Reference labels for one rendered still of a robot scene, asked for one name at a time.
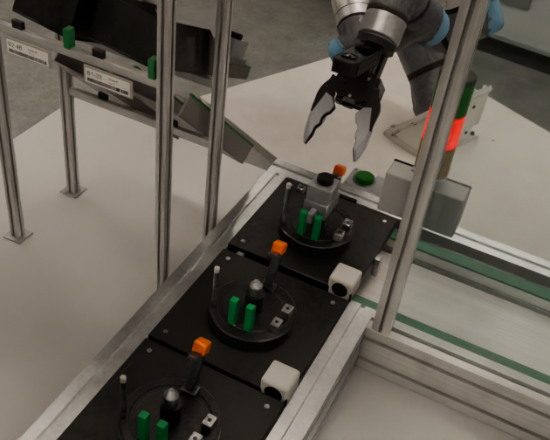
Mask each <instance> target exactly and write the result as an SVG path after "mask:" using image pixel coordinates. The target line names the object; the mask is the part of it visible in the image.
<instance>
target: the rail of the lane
mask: <svg viewBox="0 0 550 440"><path fill-rule="evenodd" d="M268 169H269V170H271V171H273V172H276V175H279V174H281V175H285V176H287V177H288V178H289V179H292V180H294V181H296V182H300V183H303V184H305V185H307V186H308V184H309V183H310V182H311V180H312V179H313V178H314V177H315V176H316V175H317V174H316V173H313V172H312V171H309V170H306V169H304V168H300V167H298V166H295V165H292V164H291V163H288V162H284V161H281V160H279V159H276V160H275V161H274V162H273V163H272V165H271V166H270V167H269V168H268ZM268 169H267V170H268ZM339 191H340V196H339V198H342V199H344V200H347V201H349V202H351V203H355V204H358V205H360V206H362V207H365V208H368V209H370V210H373V211H376V212H379V213H381V214H383V215H386V216H388V217H393V218H394V219H397V223H396V227H395V230H399V226H400V222H401V220H402V219H401V218H400V217H397V216H395V215H392V214H389V213H388V212H385V211H382V210H378V203H379V200H380V197H379V196H375V195H372V194H370V193H368V192H365V191H363V190H360V189H356V188H354V187H351V186H348V185H346V184H344V183H340V186H339Z"/></svg>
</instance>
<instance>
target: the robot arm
mask: <svg viewBox="0 0 550 440"><path fill-rule="evenodd" d="M460 2H461V0H331V3H332V6H333V13H334V18H335V22H336V26H337V30H338V34H339V36H338V37H335V38H334V39H333V40H331V41H330V42H329V44H328V52H329V56H330V58H331V60H332V62H333V64H332V69H331V71H332V72H337V73H338V74H337V75H336V76H335V75H334V74H333V75H332V76H331V78H330V79H329V80H328V81H326V82H325V83H324V84H323V85H322V86H321V87H320V89H319V91H318V92H317V94H316V96H315V99H314V102H313V105H312V107H311V112H310V113H309V116H308V119H307V122H306V127H305V132H304V143H305V144H307V143H308V142H309V141H310V140H311V138H312V137H313V135H314V132H315V130H316V128H317V127H320V126H321V125H322V124H323V123H324V121H325V120H326V118H327V116H328V115H329V114H331V113H332V112H333V111H334V110H335V104H334V103H335V102H336V104H339V105H343V106H344V107H346V108H349V109H356V110H359V111H358V112H357V113H356V114H355V122H356V124H357V131H356V133H355V135H354V137H355V144H354V147H353V158H354V162H357V161H358V159H359V158H360V157H361V155H362V154H363V152H364V151H365V149H366V147H367V145H368V144H369V139H370V137H371V135H372V131H373V127H374V125H375V123H376V121H377V119H378V117H379V115H380V112H381V100H382V96H383V94H384V92H385V87H384V85H383V84H382V79H380V77H381V75H382V71H383V69H384V66H385V65H386V62H387V60H388V58H391V57H393V55H394V53H395V52H396V53H397V56H398V58H399V59H400V62H401V64H402V68H403V70H404V71H405V74H406V76H407V78H408V81H409V84H410V89H411V98H412V105H413V107H412V108H413V112H414V114H415V116H417V115H419V114H421V113H424V112H426V111H428V110H430V103H431V101H432V97H433V93H434V91H435V87H436V83H437V78H438V74H439V71H440V69H441V68H442V67H443V63H444V60H445V56H446V53H447V50H448V46H449V43H450V37H451V34H452V31H453V27H454V24H455V21H456V17H457V12H458V8H459V5H460ZM336 93H337V95H336V97H335V98H334V96H335V94H336ZM380 96H381V97H380Z"/></svg>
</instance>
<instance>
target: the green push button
mask: <svg viewBox="0 0 550 440"><path fill-rule="evenodd" d="M354 179H355V180H356V181H357V182H358V183H359V184H361V185H371V184H373V183H374V180H375V176H374V175H373V174H372V173H370V172H368V171H366V170H361V171H358V172H357V173H356V174H355V178H354Z"/></svg>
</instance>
